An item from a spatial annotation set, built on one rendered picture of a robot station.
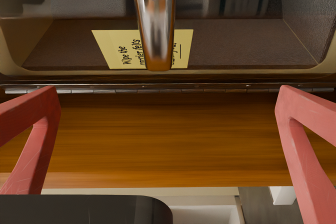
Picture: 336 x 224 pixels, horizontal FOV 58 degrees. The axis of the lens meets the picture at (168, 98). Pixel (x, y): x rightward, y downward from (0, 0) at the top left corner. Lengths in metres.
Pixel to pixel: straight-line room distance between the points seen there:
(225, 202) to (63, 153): 0.98
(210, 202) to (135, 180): 0.94
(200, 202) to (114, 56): 1.05
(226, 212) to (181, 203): 0.23
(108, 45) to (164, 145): 0.16
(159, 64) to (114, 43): 0.10
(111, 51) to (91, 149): 0.15
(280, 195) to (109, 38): 0.50
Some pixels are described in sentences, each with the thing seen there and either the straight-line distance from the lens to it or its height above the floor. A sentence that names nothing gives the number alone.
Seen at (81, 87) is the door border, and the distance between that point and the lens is 0.37.
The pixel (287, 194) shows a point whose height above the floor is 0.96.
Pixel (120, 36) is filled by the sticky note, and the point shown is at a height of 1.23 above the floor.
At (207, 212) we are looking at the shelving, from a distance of 1.39.
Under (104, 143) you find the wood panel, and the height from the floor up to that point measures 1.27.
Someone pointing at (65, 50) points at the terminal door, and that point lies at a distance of 0.28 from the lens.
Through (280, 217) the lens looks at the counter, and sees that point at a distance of 0.77.
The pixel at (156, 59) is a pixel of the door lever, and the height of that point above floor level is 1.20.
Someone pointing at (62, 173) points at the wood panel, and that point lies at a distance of 0.36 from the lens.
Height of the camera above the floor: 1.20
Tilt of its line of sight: 1 degrees down
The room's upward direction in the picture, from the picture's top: 90 degrees counter-clockwise
